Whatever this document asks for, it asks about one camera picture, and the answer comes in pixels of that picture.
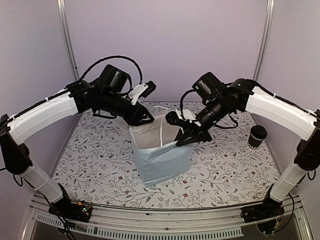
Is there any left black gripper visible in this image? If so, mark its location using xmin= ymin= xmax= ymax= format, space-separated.
xmin=99 ymin=90 xmax=155 ymax=127

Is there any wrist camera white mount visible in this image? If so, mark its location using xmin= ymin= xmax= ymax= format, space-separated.
xmin=128 ymin=80 xmax=157 ymax=105
xmin=165 ymin=109 xmax=201 ymax=128

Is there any white cup holding straws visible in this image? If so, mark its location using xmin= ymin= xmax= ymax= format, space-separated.
xmin=119 ymin=118 xmax=132 ymax=144

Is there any right aluminium frame post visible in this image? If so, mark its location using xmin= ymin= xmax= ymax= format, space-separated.
xmin=252 ymin=0 xmax=275 ymax=82

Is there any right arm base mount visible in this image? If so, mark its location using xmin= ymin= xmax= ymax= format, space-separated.
xmin=240 ymin=197 xmax=285 ymax=235

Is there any left aluminium frame post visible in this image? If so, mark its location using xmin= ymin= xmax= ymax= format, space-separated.
xmin=56 ymin=0 xmax=79 ymax=81

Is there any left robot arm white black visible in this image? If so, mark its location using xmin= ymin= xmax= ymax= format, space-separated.
xmin=0 ymin=55 xmax=156 ymax=217

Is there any aluminium frame post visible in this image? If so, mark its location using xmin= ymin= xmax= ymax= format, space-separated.
xmin=56 ymin=0 xmax=79 ymax=81
xmin=252 ymin=0 xmax=275 ymax=82

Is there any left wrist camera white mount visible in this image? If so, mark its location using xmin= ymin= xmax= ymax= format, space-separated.
xmin=128 ymin=80 xmax=157 ymax=105

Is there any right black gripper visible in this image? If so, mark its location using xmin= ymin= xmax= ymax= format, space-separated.
xmin=174 ymin=95 xmax=229 ymax=146

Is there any floral patterned table mat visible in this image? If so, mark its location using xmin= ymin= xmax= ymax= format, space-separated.
xmin=52 ymin=111 xmax=280 ymax=209

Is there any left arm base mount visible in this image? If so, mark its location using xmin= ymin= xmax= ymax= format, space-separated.
xmin=48 ymin=198 xmax=93 ymax=223

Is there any black plastic cup lid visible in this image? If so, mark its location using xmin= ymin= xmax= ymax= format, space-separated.
xmin=250 ymin=125 xmax=268 ymax=140

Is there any black paper coffee cup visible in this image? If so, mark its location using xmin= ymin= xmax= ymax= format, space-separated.
xmin=248 ymin=125 xmax=268 ymax=149

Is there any light blue paper bag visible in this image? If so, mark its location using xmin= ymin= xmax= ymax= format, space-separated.
xmin=129 ymin=105 xmax=194 ymax=188

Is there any aluminium front rail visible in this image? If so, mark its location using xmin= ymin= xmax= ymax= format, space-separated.
xmin=22 ymin=194 xmax=314 ymax=240

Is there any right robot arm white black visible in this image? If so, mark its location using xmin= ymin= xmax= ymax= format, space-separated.
xmin=173 ymin=72 xmax=320 ymax=218

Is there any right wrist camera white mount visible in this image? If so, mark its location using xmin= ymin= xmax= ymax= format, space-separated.
xmin=165 ymin=109 xmax=201 ymax=128

